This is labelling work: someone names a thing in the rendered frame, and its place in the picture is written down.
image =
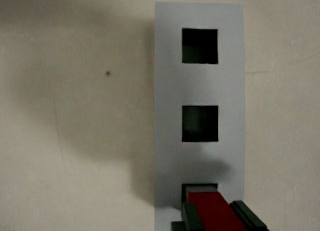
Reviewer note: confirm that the grey block with square holes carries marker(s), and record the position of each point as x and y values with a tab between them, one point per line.
199	107

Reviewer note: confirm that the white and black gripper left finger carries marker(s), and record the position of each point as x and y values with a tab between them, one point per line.
190	219

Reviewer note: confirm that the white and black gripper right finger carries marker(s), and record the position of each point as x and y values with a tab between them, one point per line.
247	216

